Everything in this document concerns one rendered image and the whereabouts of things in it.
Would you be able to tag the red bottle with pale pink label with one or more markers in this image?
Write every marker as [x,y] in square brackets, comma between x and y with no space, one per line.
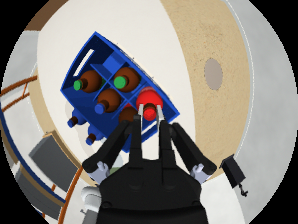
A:
[150,98]

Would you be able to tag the brown bottle with red cap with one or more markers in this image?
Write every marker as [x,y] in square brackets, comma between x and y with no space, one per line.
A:
[127,113]

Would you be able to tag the blue crate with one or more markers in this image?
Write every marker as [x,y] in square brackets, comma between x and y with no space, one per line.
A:
[105,60]

